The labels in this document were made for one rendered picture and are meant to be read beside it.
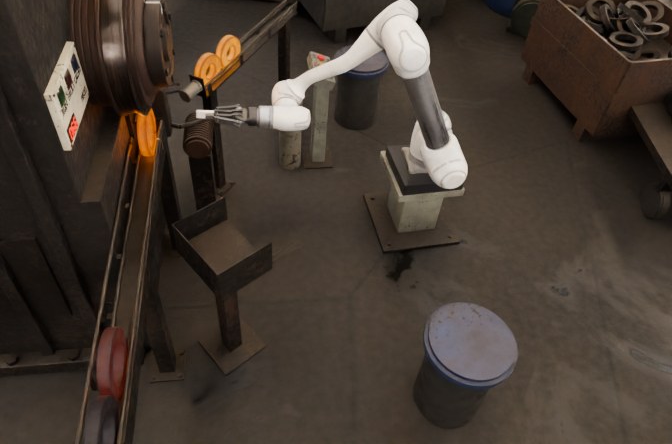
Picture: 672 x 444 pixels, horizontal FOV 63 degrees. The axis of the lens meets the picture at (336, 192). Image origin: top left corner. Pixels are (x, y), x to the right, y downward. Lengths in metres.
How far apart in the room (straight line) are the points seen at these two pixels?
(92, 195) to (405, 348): 1.39
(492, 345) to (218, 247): 0.99
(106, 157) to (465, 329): 1.33
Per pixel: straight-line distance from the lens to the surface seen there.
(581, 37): 3.68
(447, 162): 2.24
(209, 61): 2.51
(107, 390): 1.56
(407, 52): 1.86
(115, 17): 1.75
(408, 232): 2.77
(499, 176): 3.26
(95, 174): 1.84
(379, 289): 2.55
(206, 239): 1.93
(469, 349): 1.96
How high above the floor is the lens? 2.06
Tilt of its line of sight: 44 degrees down
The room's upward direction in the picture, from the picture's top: 5 degrees clockwise
